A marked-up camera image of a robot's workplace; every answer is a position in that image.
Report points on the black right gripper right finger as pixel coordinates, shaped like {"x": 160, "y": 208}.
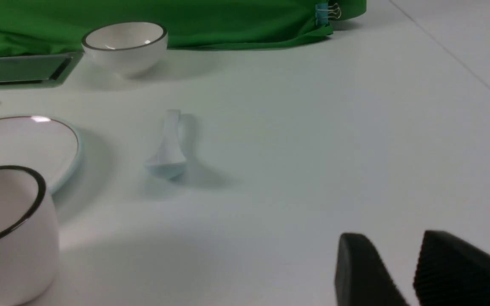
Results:
{"x": 451, "y": 272}

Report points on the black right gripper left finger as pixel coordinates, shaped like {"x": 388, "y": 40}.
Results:
{"x": 361, "y": 278}

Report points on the pale blue ceramic spoon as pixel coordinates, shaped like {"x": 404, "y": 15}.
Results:
{"x": 168, "y": 162}

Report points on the blue binder clip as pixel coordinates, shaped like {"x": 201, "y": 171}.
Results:
{"x": 326, "y": 12}

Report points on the small black-rimmed white bowl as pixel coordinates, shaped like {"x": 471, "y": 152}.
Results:
{"x": 126, "y": 49}

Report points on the pale blue saucer plate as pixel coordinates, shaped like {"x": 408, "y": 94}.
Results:
{"x": 50, "y": 146}

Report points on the black-rimmed white cup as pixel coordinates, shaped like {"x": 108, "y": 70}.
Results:
{"x": 29, "y": 235}

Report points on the green backdrop cloth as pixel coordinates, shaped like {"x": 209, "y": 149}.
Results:
{"x": 57, "y": 26}

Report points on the metal table cable hatch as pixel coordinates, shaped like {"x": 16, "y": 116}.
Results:
{"x": 37, "y": 71}

